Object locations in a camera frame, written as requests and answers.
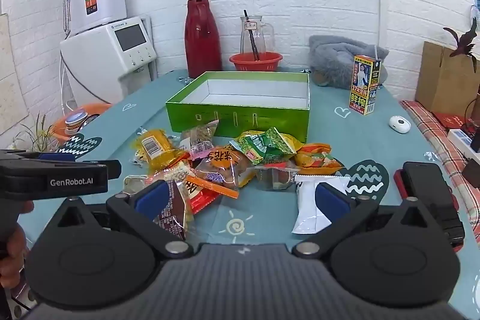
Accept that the red plaid cloth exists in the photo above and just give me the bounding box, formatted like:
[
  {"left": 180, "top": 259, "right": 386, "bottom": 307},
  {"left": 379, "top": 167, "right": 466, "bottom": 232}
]
[{"left": 399, "top": 100, "right": 480, "bottom": 242}]

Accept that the red thermos jug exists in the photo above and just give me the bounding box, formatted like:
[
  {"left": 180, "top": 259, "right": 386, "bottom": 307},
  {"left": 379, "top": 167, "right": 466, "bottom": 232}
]
[{"left": 184, "top": 0, "right": 222, "bottom": 79}]

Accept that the green snack packet red label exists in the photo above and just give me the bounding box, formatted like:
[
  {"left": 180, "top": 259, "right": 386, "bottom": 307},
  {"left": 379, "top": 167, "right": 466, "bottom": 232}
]
[{"left": 229, "top": 133, "right": 280, "bottom": 164}]

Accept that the white power strip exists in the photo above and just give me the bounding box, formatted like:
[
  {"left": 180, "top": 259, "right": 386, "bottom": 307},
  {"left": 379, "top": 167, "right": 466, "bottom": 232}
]
[{"left": 448, "top": 128, "right": 480, "bottom": 156}]

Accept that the green cardboard box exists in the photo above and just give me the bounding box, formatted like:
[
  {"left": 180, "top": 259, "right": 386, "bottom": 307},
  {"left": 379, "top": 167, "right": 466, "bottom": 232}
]
[{"left": 166, "top": 71, "right": 311, "bottom": 144}]

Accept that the white appliance with screen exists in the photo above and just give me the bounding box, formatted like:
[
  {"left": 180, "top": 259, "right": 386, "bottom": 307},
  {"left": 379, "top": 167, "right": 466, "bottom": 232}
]
[{"left": 60, "top": 15, "right": 158, "bottom": 107}]

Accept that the brown cardboard box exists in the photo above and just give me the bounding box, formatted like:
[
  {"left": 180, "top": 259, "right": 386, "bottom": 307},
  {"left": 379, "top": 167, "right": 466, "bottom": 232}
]
[{"left": 414, "top": 40, "right": 480, "bottom": 115}]

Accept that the teal tablecloth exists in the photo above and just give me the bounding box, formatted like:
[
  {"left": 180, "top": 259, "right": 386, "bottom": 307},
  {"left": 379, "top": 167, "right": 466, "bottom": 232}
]
[{"left": 34, "top": 68, "right": 480, "bottom": 311}]

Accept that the clear brown cake snack packet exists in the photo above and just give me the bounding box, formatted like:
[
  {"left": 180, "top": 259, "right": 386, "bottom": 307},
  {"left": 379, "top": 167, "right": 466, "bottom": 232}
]
[{"left": 254, "top": 162, "right": 298, "bottom": 192}]

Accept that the black straw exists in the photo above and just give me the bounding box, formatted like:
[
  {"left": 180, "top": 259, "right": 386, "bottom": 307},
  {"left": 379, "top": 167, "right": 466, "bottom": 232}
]
[{"left": 243, "top": 9, "right": 260, "bottom": 62}]

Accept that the person's left hand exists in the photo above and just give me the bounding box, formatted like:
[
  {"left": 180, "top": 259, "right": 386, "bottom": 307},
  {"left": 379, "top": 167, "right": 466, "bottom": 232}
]
[{"left": 0, "top": 200, "right": 35, "bottom": 291}]

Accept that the patterned ceramic bowl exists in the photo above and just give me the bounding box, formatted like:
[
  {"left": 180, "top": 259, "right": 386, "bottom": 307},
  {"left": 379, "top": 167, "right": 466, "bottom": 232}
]
[{"left": 65, "top": 109, "right": 89, "bottom": 130}]

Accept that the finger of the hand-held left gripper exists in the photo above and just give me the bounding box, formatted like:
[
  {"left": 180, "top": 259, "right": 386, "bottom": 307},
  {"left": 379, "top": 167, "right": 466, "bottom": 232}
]
[
  {"left": 0, "top": 150, "right": 76, "bottom": 166},
  {"left": 89, "top": 160, "right": 123, "bottom": 180}
]

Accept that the red book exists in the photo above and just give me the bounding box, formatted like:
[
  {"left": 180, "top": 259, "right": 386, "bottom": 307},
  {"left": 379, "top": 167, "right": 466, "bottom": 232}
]
[{"left": 431, "top": 111, "right": 468, "bottom": 130}]

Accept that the black smartphone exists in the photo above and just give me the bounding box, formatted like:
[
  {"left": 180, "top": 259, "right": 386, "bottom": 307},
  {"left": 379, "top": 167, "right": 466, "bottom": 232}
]
[{"left": 403, "top": 161, "right": 466, "bottom": 244}]

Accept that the white snack packet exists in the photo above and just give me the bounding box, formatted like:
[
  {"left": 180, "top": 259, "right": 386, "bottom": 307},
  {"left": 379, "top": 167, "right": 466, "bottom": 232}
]
[{"left": 291, "top": 173, "right": 350, "bottom": 235}]

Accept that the yellow juice carton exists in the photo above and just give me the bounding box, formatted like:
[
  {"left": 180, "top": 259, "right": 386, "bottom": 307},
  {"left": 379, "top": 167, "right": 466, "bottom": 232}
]
[{"left": 350, "top": 55, "right": 383, "bottom": 117}]

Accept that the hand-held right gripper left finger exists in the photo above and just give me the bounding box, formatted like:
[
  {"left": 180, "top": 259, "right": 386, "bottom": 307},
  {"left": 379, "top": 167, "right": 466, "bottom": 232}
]
[{"left": 47, "top": 179, "right": 194, "bottom": 261}]

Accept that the clear seed snack packet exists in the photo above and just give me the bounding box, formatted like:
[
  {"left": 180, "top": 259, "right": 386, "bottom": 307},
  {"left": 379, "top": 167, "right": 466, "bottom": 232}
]
[{"left": 181, "top": 119, "right": 220, "bottom": 160}]

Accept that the orange yellow snack packet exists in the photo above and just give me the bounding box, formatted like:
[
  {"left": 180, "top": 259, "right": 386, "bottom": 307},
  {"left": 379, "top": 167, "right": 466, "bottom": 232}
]
[{"left": 293, "top": 142, "right": 344, "bottom": 171}]

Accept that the glass pitcher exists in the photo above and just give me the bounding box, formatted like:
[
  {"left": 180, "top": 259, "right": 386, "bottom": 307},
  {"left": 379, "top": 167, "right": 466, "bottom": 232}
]
[{"left": 239, "top": 16, "right": 275, "bottom": 60}]

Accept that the cracker snack packet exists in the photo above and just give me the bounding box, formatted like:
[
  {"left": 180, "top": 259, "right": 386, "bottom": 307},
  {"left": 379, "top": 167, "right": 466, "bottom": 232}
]
[{"left": 124, "top": 160, "right": 193, "bottom": 198}]

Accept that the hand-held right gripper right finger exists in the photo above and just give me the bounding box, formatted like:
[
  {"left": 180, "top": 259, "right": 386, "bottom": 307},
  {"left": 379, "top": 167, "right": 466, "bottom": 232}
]
[{"left": 292, "top": 182, "right": 437, "bottom": 261}]

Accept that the dark brown snack packet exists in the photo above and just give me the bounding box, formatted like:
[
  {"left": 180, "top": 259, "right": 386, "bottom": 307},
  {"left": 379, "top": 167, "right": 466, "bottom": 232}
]
[{"left": 153, "top": 178, "right": 195, "bottom": 241}]

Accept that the purple leaf plant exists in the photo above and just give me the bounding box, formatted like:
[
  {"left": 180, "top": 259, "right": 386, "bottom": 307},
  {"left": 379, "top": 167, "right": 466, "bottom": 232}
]
[{"left": 442, "top": 16, "right": 480, "bottom": 74}]

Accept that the green leafy print snack packet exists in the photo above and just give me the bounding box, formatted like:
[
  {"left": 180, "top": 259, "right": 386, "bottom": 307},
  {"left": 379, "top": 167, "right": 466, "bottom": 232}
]
[{"left": 260, "top": 127, "right": 298, "bottom": 156}]

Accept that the white oval device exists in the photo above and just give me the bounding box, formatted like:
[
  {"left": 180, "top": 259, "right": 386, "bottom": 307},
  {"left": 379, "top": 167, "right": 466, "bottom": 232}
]
[{"left": 388, "top": 115, "right": 411, "bottom": 133}]

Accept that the beige wall board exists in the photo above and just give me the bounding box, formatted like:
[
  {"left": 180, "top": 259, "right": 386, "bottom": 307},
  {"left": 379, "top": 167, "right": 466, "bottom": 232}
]
[{"left": 0, "top": 13, "right": 30, "bottom": 135}]

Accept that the grey fluffy blanket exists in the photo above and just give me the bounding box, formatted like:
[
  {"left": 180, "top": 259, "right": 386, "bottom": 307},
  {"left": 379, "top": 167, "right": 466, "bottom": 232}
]
[{"left": 308, "top": 34, "right": 390, "bottom": 89}]

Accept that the red flat case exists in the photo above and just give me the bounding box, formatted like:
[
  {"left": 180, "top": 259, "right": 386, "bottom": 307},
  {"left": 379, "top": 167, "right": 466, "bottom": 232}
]
[{"left": 393, "top": 170, "right": 466, "bottom": 254}]

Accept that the red plastic basin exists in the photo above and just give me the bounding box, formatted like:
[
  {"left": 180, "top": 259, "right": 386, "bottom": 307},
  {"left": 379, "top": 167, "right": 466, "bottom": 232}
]
[{"left": 229, "top": 52, "right": 284, "bottom": 73}]

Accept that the green grass plant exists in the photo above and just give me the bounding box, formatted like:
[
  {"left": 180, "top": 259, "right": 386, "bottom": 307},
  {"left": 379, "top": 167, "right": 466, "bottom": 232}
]
[{"left": 12, "top": 110, "right": 58, "bottom": 153}]

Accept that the orange round label snack packet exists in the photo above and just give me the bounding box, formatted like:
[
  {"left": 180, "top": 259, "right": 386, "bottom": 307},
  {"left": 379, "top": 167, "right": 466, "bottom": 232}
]
[{"left": 194, "top": 147, "right": 256, "bottom": 198}]

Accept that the black adapter box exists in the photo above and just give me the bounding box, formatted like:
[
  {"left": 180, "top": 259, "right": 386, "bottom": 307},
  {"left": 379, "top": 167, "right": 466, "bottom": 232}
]
[{"left": 461, "top": 159, "right": 480, "bottom": 190}]

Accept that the orange plastic basin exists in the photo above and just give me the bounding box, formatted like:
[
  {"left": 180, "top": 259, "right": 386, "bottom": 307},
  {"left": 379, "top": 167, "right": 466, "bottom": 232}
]
[{"left": 48, "top": 102, "right": 113, "bottom": 145}]

